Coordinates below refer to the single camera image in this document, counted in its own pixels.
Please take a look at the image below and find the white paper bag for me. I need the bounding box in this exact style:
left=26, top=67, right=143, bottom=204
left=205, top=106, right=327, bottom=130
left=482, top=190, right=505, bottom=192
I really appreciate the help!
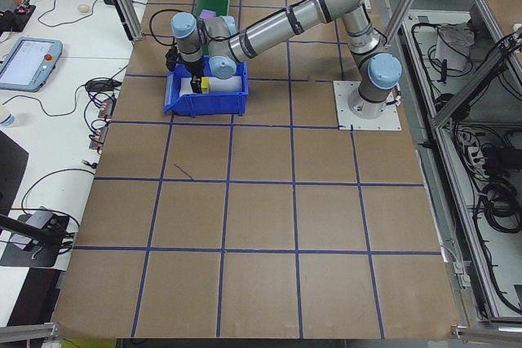
left=436, top=21, right=476, bottom=73

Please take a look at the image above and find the black cable coil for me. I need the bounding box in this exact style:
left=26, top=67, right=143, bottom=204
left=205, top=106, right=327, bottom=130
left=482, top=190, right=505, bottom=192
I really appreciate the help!
left=468, top=183, right=522, bottom=237

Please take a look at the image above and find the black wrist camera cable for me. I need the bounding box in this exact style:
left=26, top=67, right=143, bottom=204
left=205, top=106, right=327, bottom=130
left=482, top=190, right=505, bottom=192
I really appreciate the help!
left=148, top=8, right=179, bottom=46

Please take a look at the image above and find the black device on stand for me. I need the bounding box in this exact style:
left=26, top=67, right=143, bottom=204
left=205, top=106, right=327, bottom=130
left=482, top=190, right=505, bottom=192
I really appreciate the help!
left=0, top=208, right=73, bottom=269

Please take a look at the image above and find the white side table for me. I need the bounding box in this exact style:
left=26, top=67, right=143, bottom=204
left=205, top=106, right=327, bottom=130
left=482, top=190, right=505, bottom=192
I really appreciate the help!
left=0, top=0, right=162, bottom=272

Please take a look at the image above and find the black electronics box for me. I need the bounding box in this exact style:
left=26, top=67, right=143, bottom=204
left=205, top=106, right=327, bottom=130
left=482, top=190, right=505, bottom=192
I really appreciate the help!
left=0, top=3, right=38, bottom=33

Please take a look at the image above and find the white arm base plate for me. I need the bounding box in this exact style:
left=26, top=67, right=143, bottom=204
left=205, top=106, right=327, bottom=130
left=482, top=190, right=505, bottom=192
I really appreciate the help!
left=333, top=80, right=403, bottom=133

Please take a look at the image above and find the flat black adapter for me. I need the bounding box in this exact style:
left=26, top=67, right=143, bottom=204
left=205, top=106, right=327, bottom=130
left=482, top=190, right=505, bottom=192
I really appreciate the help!
left=84, top=78, right=124, bottom=94

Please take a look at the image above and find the brown circuit board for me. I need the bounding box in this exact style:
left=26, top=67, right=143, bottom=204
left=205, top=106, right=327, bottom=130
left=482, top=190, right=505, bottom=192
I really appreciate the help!
left=97, top=99, right=117, bottom=121
left=89, top=126, right=109, bottom=153

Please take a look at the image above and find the blue grey teach pendant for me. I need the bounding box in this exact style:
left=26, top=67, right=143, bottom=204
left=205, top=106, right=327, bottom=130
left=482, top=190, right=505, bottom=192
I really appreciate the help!
left=0, top=37, right=64, bottom=94

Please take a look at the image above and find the V-shaped metal bar frame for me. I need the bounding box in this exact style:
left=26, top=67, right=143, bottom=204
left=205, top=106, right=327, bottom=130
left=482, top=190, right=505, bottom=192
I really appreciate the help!
left=401, top=0, right=522, bottom=324

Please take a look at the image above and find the blue plastic storage bin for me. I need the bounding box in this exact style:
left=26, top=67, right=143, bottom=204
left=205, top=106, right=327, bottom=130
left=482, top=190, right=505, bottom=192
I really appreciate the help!
left=162, top=55, right=250, bottom=118

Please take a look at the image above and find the black flat panel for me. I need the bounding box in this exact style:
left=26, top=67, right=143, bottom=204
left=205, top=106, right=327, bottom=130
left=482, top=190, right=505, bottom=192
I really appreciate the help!
left=0, top=129, right=31, bottom=219

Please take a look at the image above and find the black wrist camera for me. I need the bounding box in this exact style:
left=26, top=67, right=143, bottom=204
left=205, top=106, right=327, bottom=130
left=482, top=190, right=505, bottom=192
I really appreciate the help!
left=164, top=47, right=181, bottom=73

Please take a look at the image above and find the aluminium corner bar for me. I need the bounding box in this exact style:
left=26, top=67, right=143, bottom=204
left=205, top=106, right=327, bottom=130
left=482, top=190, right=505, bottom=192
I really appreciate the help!
left=0, top=321, right=62, bottom=341
left=449, top=323, right=522, bottom=341

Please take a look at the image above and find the grey metal bracket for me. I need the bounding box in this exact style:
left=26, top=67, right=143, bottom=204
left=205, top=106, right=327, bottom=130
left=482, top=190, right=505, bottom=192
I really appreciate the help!
left=447, top=260, right=475, bottom=292

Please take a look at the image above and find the white foam pad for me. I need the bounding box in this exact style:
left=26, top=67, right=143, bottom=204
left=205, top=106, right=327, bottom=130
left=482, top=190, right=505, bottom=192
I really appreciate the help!
left=180, top=75, right=242, bottom=97

